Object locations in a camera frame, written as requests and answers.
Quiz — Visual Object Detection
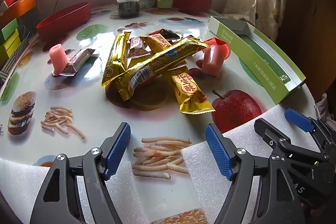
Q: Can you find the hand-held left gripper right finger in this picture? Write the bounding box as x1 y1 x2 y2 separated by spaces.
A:
205 123 306 224

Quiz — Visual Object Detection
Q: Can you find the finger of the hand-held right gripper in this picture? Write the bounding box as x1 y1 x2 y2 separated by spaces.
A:
285 108 336 153
254 118 328 164

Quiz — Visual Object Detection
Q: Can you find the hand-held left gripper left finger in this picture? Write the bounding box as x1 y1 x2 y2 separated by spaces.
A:
29 122 132 224

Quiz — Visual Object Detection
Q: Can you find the green cardboard box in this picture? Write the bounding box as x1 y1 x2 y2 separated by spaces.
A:
208 16 307 105

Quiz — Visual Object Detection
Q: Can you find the yellow peanut crisp packet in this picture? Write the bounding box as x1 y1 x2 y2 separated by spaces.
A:
165 67 216 115

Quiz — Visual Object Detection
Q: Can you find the pink jelly cup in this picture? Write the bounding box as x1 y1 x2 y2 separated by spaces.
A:
49 44 69 75
202 38 231 77

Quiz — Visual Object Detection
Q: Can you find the white brown snack packet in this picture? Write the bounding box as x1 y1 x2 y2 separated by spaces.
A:
58 48 96 78
125 37 148 59

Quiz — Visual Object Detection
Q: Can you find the long yellow barcode snack packet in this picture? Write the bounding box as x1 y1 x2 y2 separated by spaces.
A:
115 35 208 102

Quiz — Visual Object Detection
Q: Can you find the red black snack packet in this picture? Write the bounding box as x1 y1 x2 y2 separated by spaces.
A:
148 28 181 42

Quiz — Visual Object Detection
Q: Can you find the white foam sheet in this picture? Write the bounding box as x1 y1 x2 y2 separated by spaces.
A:
181 103 318 214
0 158 150 224

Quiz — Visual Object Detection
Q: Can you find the pale pink cloth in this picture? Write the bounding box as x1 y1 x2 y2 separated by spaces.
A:
314 93 336 125

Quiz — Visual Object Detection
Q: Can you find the brown wooden door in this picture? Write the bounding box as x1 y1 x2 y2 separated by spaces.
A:
273 0 336 104

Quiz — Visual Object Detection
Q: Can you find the grey striped box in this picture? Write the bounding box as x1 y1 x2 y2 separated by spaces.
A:
0 30 37 84

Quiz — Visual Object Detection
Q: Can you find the red oval tub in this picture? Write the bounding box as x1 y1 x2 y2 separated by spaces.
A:
36 2 92 42

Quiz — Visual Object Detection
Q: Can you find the clear jar with dark contents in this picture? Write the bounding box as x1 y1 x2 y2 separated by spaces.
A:
117 0 141 18

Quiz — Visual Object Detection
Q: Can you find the yellow-green box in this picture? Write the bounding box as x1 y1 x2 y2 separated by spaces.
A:
0 28 21 64

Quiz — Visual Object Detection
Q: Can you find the dark green box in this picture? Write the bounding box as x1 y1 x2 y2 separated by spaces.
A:
0 18 19 42

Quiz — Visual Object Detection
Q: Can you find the orange box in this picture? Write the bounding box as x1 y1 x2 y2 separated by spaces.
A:
0 0 37 28

